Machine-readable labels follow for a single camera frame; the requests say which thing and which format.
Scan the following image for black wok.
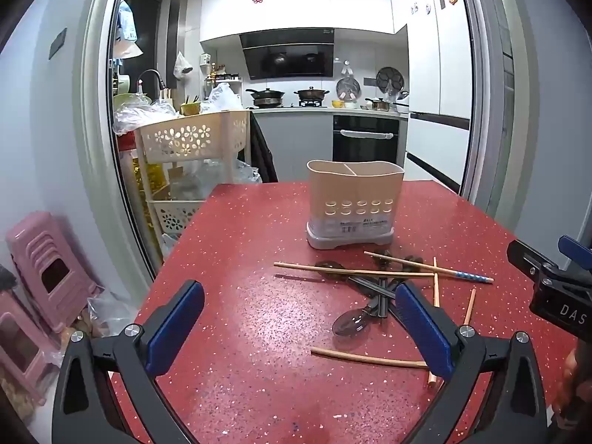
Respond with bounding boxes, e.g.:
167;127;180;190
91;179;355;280
245;87;286;107

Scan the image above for dark translucent spoon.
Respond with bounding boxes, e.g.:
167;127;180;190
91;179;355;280
374;250;392;319
370;255;424;297
314;260;398;297
333;293;391;339

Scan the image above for black multi-hole pan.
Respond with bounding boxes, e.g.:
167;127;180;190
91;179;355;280
376;67;406;93

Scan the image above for dark wall switch panel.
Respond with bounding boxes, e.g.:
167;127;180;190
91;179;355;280
48;28;68;60

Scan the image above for pink plastic stool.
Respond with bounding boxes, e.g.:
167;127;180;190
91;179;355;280
6;211;105;334
0;287;58;408

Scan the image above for white seasoning rack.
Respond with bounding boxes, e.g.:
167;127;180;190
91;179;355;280
206;62;241;98

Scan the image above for green basin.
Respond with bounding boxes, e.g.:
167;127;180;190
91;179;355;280
112;94;153;109

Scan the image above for round metal strainer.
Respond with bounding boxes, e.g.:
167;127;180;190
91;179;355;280
336;76;361;102

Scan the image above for white wall cabinets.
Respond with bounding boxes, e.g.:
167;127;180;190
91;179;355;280
200;0;396;42

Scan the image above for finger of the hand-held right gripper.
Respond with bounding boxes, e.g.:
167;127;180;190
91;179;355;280
506;239;560;287
557;235;592;273

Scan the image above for plastic bag with food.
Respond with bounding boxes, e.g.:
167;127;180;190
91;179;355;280
88;291;139;338

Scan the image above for black kitchen faucet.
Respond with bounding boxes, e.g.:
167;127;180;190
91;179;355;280
136;69;167;100

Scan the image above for brown cooking pot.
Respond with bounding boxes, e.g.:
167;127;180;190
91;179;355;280
294;85;330;102

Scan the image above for grey base cabinets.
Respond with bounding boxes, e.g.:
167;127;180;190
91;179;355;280
252;108;334;183

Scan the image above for blue hanging bag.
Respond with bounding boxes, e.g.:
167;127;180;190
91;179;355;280
118;0;139;42

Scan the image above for beige plastic storage rack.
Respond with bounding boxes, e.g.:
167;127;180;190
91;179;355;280
134;110;253;260

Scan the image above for black built-in oven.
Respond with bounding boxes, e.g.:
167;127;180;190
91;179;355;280
332;115;401;165

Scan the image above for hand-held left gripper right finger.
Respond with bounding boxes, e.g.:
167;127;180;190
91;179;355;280
394;282;549;444

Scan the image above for black range hood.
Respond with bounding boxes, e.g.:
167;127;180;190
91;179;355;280
239;28;336;80

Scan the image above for yellow oil bottle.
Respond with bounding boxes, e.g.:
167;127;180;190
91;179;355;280
132;157;169;199

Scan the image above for white refrigerator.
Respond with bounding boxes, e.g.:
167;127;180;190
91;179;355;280
404;0;477;195

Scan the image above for person's right hand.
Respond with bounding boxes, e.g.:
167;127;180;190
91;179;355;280
550;346;586;431

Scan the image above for wooden chopstick with blue pattern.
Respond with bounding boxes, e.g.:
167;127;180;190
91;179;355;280
364;250;494;284

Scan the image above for clear plastic bags in rack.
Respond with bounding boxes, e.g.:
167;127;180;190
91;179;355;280
169;157;262;202

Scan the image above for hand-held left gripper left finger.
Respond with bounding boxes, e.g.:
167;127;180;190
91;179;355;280
52;280;205;444

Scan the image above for hanging plastic bag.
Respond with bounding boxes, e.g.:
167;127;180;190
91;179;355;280
173;51;194;79

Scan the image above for beige plastic utensil holder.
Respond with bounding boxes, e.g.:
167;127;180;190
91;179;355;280
306;160;405;249

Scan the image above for clear crumpled plastic bags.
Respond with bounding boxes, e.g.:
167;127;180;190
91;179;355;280
112;97;181;136

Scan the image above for white plastic bag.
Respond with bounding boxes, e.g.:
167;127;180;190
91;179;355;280
201;82;243;114

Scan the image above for black hanging jacket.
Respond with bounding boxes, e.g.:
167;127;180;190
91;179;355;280
250;111;279;183

